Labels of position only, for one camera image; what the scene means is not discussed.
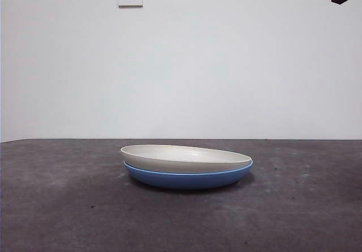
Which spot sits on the blue round plate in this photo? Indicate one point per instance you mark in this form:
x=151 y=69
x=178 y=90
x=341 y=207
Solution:
x=183 y=181

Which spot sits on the white round plate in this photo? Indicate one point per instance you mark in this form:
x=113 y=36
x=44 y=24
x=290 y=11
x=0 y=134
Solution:
x=181 y=164

